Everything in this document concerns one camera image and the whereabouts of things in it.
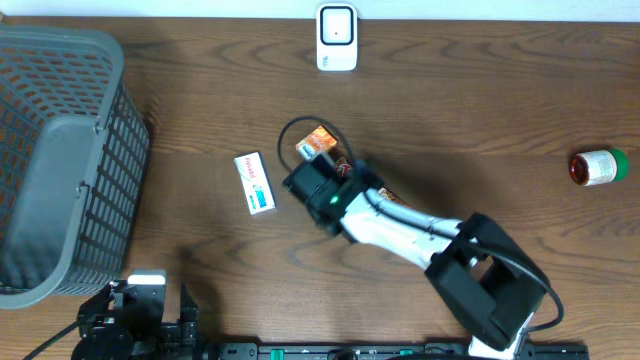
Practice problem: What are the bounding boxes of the white blue medicine box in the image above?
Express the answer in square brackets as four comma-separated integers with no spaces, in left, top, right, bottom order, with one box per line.
[234,152,276,215]

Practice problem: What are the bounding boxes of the red chocolate bar wrapper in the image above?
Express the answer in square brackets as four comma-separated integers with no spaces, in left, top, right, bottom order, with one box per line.
[335,156,408,206]

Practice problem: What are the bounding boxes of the orange small carton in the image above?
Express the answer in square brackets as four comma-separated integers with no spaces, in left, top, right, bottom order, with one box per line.
[295,126,338,160]

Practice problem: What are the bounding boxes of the white jar green lid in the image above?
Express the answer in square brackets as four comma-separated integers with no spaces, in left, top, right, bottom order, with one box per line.
[569,148,630,186]

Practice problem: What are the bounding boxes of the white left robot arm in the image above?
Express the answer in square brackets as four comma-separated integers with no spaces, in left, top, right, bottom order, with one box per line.
[72,280,218,360]

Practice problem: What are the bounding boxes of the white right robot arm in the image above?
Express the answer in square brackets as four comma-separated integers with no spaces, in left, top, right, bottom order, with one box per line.
[283,158,549,359]

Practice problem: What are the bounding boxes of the white barcode scanner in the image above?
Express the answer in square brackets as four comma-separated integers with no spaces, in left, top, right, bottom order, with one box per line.
[316,3,358,72]

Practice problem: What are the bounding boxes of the dark grey plastic basket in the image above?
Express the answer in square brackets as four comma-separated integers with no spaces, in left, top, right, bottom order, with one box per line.
[1,25,151,310]

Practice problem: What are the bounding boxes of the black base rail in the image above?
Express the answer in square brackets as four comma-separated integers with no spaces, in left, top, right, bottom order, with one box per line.
[198,341,590,360]

